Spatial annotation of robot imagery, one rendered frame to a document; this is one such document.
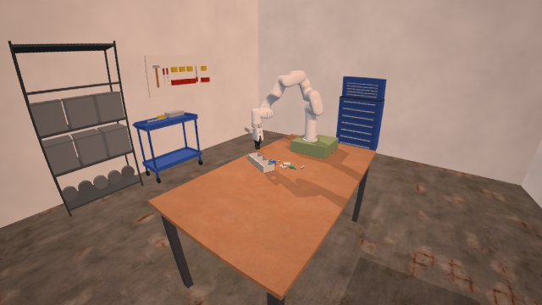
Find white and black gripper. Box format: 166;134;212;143
252;127;263;150

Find grey rack of labelled bins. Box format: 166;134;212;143
248;152;274;173

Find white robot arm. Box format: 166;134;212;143
245;70;324;142

